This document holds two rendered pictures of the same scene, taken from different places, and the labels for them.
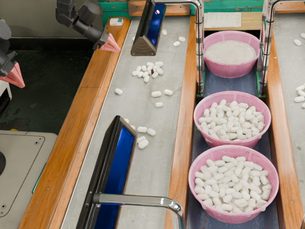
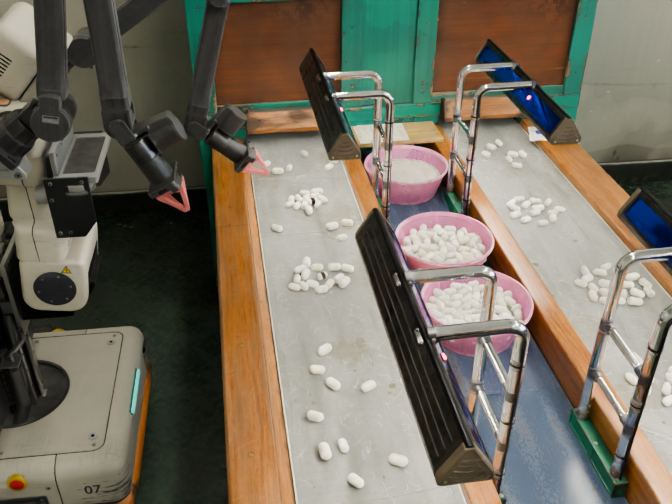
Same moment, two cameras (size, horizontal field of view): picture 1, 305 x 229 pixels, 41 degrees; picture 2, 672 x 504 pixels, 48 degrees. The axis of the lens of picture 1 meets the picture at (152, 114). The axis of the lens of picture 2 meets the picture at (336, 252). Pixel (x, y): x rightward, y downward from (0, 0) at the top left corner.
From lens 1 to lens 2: 76 cm
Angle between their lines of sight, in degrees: 19
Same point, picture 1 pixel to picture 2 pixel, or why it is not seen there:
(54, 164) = (234, 318)
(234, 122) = (448, 247)
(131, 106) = (303, 244)
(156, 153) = (365, 291)
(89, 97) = (240, 237)
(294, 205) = (557, 316)
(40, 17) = not seen: hidden behind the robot
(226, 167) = (460, 293)
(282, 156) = (524, 272)
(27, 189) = (121, 407)
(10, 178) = (87, 396)
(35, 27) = not seen: hidden behind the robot
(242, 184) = not seen: hidden behind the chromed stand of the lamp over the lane
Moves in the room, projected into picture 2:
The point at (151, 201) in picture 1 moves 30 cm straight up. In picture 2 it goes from (469, 269) to (489, 104)
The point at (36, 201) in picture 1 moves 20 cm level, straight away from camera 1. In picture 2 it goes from (233, 360) to (176, 321)
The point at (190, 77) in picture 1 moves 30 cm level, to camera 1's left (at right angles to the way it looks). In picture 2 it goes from (370, 202) to (272, 222)
